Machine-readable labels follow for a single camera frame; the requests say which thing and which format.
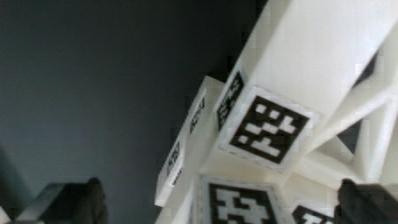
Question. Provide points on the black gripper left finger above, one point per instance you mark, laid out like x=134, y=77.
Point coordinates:
x=68, y=204

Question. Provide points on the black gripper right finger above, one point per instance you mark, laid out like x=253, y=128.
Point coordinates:
x=367, y=203

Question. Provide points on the white chair seat plate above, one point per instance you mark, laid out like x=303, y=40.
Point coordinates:
x=214, y=190

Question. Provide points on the white chair back frame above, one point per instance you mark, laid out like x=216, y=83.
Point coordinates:
x=308, y=110

